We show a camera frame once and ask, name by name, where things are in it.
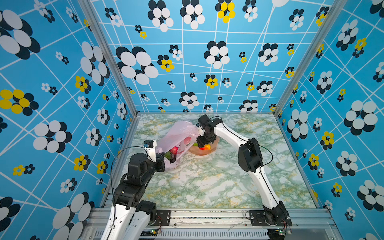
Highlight pink scalloped fruit bowl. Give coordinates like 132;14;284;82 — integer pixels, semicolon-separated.
188;137;220;156

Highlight aluminium frame post right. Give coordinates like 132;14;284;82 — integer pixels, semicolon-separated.
274;0;348;118

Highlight orange yellow mango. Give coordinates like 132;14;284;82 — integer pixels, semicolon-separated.
200;145;211;151

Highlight aluminium frame post left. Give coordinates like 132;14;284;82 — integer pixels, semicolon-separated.
79;0;138;119

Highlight aluminium frame post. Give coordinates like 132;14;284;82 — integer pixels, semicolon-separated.
274;0;348;118
79;0;138;119

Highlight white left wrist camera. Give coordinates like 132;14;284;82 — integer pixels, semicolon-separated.
144;140;157;163

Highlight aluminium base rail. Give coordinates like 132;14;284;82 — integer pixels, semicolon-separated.
81;209;342;240

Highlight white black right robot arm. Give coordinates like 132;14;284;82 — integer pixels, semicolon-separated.
197;115;293;227

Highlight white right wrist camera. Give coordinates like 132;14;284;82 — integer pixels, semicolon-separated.
196;124;205;136

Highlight dark purple grape bunch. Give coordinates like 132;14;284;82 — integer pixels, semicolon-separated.
164;151;177;164

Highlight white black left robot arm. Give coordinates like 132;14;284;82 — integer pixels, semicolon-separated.
101;153;165;240

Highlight pink printed plastic bag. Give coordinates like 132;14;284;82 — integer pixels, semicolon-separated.
156;121;200;170

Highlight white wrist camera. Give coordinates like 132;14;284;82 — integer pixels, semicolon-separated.
144;140;157;163
196;124;205;136

